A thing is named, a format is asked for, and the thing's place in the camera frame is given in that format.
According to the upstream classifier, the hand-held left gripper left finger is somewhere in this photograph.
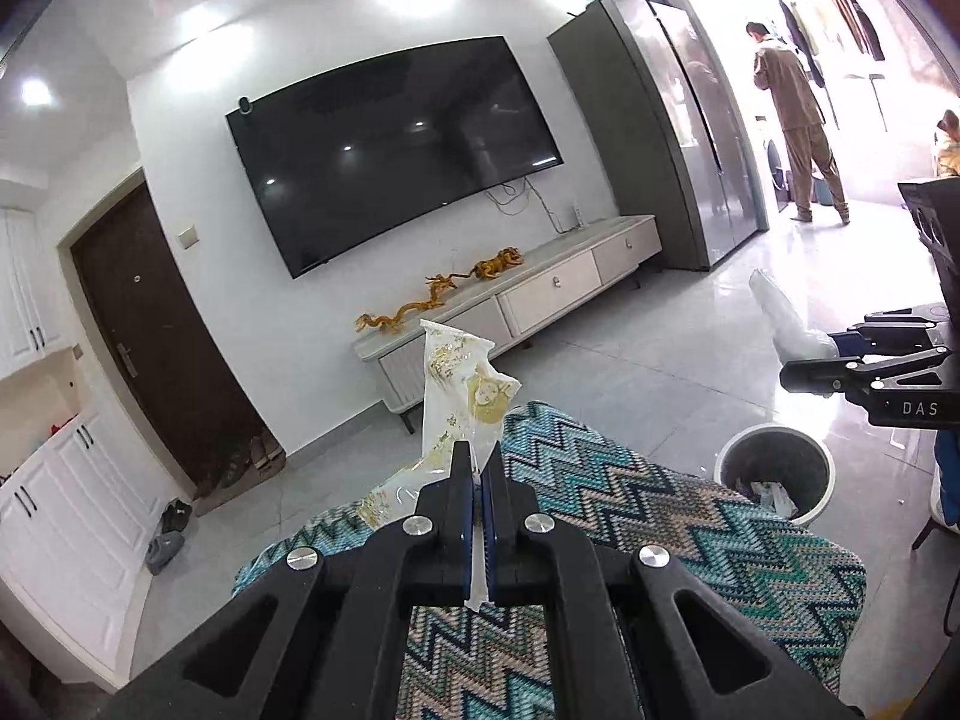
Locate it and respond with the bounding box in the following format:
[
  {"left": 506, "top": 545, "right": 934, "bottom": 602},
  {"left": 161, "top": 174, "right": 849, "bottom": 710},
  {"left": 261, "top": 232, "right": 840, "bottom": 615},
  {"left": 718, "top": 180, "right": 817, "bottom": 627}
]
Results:
[{"left": 105, "top": 441, "right": 478, "bottom": 720}]

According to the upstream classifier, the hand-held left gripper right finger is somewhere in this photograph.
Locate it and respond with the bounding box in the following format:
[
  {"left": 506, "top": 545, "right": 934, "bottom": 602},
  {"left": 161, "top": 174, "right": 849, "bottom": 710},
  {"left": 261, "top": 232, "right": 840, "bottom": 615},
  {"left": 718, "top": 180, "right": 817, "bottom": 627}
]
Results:
[{"left": 480, "top": 457, "right": 863, "bottom": 720}]

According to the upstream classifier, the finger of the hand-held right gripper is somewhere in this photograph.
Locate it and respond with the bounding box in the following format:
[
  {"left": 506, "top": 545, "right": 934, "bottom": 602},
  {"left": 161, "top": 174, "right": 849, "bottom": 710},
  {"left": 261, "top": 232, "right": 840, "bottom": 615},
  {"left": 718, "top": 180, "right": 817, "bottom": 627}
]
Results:
[
  {"left": 829, "top": 322, "right": 938, "bottom": 357},
  {"left": 780, "top": 349, "right": 952, "bottom": 400}
]

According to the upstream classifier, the clear white plastic bag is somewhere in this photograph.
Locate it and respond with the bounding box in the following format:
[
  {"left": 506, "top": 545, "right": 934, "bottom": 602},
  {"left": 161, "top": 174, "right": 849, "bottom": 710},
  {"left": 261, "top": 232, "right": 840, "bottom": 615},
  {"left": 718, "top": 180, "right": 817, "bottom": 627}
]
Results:
[{"left": 748, "top": 268, "right": 841, "bottom": 361}]

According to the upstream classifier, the grey round trash bin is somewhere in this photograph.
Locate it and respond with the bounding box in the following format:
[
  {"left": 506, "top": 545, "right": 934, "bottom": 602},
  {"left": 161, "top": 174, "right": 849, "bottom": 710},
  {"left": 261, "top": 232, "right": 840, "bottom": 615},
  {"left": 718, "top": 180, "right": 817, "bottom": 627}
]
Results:
[{"left": 714, "top": 424, "right": 835, "bottom": 527}]

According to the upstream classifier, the gold printed clear wrapper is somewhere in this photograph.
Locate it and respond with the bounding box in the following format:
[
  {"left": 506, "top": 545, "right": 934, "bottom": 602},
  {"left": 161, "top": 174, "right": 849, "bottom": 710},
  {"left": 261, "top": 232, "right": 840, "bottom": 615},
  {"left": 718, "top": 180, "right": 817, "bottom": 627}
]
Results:
[{"left": 356, "top": 319, "right": 522, "bottom": 612}]

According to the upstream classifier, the zigzag knitted blanket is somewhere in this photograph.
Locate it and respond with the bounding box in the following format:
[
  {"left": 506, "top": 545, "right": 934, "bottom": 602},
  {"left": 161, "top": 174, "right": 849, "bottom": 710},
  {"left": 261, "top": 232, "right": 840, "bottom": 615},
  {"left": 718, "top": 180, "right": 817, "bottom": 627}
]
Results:
[{"left": 232, "top": 399, "right": 867, "bottom": 720}]

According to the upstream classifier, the orange and white object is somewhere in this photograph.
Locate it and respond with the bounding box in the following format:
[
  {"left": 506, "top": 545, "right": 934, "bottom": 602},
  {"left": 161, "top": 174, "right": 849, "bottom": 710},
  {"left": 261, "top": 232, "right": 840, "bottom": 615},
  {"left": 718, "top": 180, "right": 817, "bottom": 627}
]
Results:
[{"left": 934, "top": 109, "right": 960, "bottom": 177}]

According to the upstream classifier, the washing machine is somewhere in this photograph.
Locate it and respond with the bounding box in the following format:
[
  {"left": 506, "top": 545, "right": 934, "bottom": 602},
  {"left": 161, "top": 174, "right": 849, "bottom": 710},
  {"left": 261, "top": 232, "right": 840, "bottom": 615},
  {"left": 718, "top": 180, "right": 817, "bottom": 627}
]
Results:
[{"left": 757, "top": 112, "right": 796, "bottom": 211}]

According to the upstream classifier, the brown doormat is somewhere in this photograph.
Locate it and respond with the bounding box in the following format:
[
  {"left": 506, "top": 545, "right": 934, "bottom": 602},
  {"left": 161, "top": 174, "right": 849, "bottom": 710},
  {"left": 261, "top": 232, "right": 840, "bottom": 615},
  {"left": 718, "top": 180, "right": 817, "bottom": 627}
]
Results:
[{"left": 191, "top": 450, "right": 290, "bottom": 518}]

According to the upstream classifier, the dark brown shoe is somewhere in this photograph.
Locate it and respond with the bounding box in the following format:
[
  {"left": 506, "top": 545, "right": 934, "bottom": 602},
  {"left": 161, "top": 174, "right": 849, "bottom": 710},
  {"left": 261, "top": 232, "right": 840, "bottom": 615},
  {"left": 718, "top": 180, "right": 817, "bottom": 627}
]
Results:
[
  {"left": 221, "top": 444, "right": 256, "bottom": 488},
  {"left": 196, "top": 457, "right": 230, "bottom": 500}
]

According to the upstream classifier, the golden dragon figurine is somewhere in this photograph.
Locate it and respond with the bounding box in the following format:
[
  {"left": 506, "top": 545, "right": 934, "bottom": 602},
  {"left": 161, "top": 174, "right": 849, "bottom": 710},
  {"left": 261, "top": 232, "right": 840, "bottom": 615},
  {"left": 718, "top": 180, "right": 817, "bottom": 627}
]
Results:
[{"left": 355, "top": 272, "right": 460, "bottom": 335}]

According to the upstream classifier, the grey television stand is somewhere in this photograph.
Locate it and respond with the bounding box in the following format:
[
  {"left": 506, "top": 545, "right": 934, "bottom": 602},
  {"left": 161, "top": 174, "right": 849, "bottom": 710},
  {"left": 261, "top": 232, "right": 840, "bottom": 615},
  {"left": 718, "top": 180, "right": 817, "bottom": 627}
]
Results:
[{"left": 352, "top": 214, "right": 662, "bottom": 436}]

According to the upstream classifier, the golden tiger figurine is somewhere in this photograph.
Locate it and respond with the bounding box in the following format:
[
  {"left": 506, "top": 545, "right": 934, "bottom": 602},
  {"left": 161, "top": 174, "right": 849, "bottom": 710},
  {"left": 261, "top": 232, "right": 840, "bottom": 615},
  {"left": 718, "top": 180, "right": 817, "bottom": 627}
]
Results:
[{"left": 471, "top": 246, "right": 524, "bottom": 280}]

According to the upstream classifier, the grey steel refrigerator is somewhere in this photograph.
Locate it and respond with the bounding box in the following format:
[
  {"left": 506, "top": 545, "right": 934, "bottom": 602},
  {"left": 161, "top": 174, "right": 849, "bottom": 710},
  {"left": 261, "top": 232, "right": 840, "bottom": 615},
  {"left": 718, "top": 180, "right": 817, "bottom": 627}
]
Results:
[{"left": 546, "top": 0, "right": 770, "bottom": 272}]

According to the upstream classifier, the grey slipper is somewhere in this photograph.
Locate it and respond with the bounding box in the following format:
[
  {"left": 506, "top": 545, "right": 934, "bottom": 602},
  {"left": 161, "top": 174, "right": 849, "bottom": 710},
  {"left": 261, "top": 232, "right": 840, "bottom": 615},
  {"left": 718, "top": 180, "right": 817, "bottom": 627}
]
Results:
[{"left": 145, "top": 531, "right": 187, "bottom": 575}]

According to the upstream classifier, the dark hanging garment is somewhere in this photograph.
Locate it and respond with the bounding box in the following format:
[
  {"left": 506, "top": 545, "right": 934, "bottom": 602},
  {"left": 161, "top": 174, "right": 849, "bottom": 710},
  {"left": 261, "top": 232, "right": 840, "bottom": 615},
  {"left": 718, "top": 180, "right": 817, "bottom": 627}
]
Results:
[{"left": 776, "top": 0, "right": 826, "bottom": 83}]

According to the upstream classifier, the brown hanging garment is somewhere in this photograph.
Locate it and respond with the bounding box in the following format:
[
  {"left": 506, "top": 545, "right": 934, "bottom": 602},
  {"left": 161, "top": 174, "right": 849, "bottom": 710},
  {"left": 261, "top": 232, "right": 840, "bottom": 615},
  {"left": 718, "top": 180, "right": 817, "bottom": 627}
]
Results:
[{"left": 825, "top": 0, "right": 886, "bottom": 61}]

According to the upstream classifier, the dark brown door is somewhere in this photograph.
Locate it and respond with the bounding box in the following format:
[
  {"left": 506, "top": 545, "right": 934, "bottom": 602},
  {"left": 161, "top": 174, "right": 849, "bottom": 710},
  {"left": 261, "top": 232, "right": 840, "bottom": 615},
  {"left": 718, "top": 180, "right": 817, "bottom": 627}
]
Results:
[{"left": 70, "top": 184, "right": 282, "bottom": 500}]

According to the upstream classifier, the white lower cabinet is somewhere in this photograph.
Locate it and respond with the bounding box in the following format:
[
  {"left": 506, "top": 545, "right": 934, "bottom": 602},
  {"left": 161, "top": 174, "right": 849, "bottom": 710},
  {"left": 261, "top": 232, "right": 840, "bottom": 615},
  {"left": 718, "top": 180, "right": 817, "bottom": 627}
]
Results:
[{"left": 0, "top": 409, "right": 181, "bottom": 650}]

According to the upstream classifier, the white cabinet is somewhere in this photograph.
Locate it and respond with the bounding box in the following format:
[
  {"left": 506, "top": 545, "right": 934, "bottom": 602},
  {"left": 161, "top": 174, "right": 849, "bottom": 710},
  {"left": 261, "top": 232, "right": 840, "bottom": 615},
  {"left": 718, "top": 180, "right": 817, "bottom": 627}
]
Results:
[
  {"left": 0, "top": 206, "right": 72, "bottom": 380},
  {"left": 0, "top": 409, "right": 181, "bottom": 650}
]

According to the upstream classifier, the white upper cabinet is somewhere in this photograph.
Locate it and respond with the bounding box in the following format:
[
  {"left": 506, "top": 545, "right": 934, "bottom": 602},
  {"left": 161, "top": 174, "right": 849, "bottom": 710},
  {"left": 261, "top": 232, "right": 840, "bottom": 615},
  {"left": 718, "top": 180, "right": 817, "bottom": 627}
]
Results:
[{"left": 0, "top": 206, "right": 72, "bottom": 380}]

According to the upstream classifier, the black television cable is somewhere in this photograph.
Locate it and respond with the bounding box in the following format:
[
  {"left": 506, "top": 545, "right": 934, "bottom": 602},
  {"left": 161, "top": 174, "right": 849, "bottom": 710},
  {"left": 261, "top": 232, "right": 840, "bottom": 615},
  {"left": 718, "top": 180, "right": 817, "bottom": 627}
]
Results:
[{"left": 484, "top": 176, "right": 575, "bottom": 235}]

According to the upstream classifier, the black wall television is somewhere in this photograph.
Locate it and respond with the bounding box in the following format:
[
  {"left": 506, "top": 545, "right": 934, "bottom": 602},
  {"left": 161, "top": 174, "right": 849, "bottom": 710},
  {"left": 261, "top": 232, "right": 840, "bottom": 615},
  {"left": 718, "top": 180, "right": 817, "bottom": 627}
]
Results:
[{"left": 225, "top": 35, "right": 565, "bottom": 280}]

